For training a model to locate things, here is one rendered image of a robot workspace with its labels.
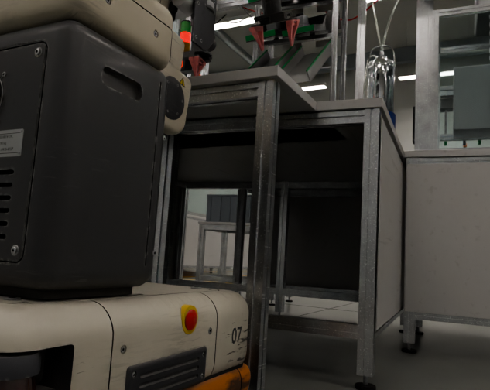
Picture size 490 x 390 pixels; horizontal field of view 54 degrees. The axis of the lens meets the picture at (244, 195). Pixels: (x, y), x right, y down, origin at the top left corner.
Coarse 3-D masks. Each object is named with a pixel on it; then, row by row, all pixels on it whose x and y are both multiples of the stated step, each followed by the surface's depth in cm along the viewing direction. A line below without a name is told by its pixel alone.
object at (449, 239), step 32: (416, 160) 211; (448, 160) 206; (480, 160) 201; (416, 192) 208; (448, 192) 204; (480, 192) 199; (416, 224) 207; (448, 224) 202; (480, 224) 197; (416, 256) 205; (448, 256) 200; (480, 256) 196; (416, 288) 203; (448, 288) 198; (480, 288) 194; (416, 320) 259; (448, 320) 198; (480, 320) 194
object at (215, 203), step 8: (208, 200) 402; (216, 200) 400; (224, 200) 397; (232, 200) 394; (248, 200) 388; (208, 208) 401; (216, 208) 399; (224, 208) 396; (232, 208) 393; (248, 208) 387; (208, 216) 400; (216, 216) 398; (224, 216) 395; (232, 216) 392; (248, 216) 385
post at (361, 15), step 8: (360, 0) 293; (360, 8) 292; (360, 16) 292; (360, 24) 291; (360, 32) 291; (360, 40) 290; (360, 48) 290; (360, 56) 289; (360, 64) 288; (360, 72) 287; (360, 80) 286; (360, 88) 286; (360, 96) 285
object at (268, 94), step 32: (192, 96) 141; (224, 96) 135; (256, 96) 130; (256, 128) 128; (256, 160) 127; (256, 192) 126; (256, 224) 125; (256, 256) 124; (256, 288) 122; (256, 320) 121; (256, 352) 120; (256, 384) 119
